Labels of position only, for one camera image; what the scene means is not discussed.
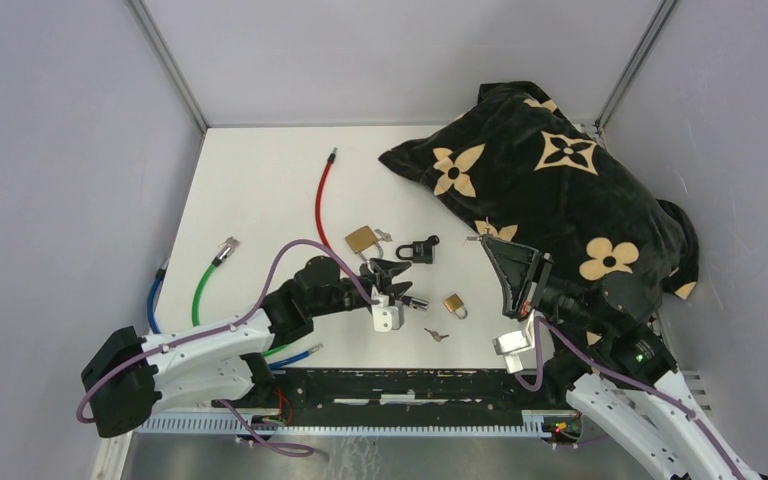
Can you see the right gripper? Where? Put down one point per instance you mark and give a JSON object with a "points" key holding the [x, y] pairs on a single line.
{"points": [[522, 271]]}

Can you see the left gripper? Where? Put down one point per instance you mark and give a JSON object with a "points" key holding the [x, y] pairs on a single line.
{"points": [[384, 271]]}

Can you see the large brass padlock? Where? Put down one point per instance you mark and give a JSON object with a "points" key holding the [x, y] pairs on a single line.
{"points": [[365, 243]]}

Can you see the black padlock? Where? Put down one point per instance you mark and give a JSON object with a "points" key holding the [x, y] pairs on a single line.
{"points": [[419, 252]]}

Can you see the red cable lock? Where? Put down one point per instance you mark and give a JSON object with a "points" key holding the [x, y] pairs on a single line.
{"points": [[411, 302]]}

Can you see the small brass padlock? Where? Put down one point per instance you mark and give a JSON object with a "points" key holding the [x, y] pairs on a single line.
{"points": [[455, 306]]}

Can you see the small padlock keys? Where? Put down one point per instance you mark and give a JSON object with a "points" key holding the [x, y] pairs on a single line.
{"points": [[436, 336]]}

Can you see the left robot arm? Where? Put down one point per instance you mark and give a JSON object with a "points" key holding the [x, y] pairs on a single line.
{"points": [[132, 377]]}

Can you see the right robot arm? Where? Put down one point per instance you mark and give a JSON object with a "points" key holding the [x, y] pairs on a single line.
{"points": [[594, 350]]}

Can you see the large padlock keys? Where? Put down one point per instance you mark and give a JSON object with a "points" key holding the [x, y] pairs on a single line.
{"points": [[382, 236]]}

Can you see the black floral blanket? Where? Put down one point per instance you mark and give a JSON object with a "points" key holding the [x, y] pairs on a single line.
{"points": [[515, 168]]}

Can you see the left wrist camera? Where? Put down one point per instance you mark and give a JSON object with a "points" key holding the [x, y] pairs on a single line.
{"points": [[387, 314]]}

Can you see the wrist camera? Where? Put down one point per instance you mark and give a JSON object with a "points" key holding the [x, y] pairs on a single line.
{"points": [[387, 314], [514, 345]]}

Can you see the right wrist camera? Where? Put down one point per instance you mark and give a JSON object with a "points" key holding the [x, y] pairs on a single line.
{"points": [[514, 345]]}

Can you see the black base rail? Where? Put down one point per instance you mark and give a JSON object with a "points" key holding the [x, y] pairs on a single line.
{"points": [[384, 398]]}

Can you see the green cable lock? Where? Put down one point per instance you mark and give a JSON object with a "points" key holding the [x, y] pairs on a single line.
{"points": [[226, 249]]}

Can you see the blue cable lock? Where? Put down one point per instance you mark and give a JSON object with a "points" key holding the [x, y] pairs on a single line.
{"points": [[154, 327]]}

